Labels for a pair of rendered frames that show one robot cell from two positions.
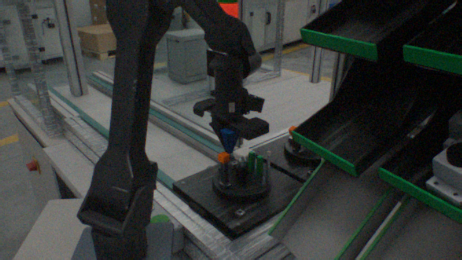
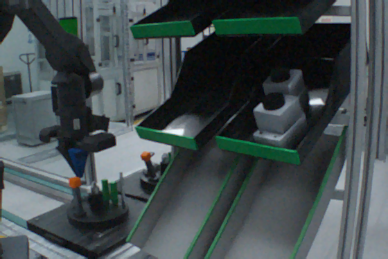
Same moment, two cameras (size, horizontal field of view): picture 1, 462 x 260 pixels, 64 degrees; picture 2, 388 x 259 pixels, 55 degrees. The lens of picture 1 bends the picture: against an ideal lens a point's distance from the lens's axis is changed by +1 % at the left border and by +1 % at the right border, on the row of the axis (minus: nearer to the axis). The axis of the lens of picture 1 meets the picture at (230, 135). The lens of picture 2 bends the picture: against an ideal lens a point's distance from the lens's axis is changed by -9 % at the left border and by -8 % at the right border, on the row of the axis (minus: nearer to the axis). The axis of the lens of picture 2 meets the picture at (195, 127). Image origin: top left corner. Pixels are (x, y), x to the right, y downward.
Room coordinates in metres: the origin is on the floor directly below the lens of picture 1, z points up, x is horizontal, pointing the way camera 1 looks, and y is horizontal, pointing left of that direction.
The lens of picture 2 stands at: (-0.10, -0.02, 1.35)
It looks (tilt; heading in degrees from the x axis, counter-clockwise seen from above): 13 degrees down; 344
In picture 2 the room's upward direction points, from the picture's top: 2 degrees counter-clockwise
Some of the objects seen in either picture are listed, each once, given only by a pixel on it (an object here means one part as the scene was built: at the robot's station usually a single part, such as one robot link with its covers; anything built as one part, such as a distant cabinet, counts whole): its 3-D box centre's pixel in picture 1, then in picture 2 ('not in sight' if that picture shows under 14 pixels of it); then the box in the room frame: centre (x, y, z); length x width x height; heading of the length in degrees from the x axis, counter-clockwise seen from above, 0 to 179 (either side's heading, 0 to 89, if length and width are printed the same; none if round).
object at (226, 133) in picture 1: (234, 142); (84, 163); (0.70, -0.01, 1.11); 0.06 x 0.04 x 0.07; 130
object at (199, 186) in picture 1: (241, 188); (98, 219); (0.74, -0.03, 0.96); 0.24 x 0.24 x 0.02; 40
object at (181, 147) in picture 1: (181, 157); (34, 206); (0.98, 0.15, 0.91); 0.84 x 0.28 x 0.10; 40
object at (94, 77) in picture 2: (236, 52); (77, 73); (0.75, -0.01, 1.29); 0.12 x 0.08 x 0.11; 152
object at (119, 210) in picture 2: (241, 182); (98, 211); (0.74, -0.03, 0.98); 0.14 x 0.14 x 0.02
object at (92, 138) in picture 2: (229, 104); (73, 124); (0.71, 0.00, 1.19); 0.19 x 0.06 x 0.08; 40
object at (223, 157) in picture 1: (227, 167); (79, 193); (0.71, 0.01, 1.04); 0.04 x 0.02 x 0.08; 130
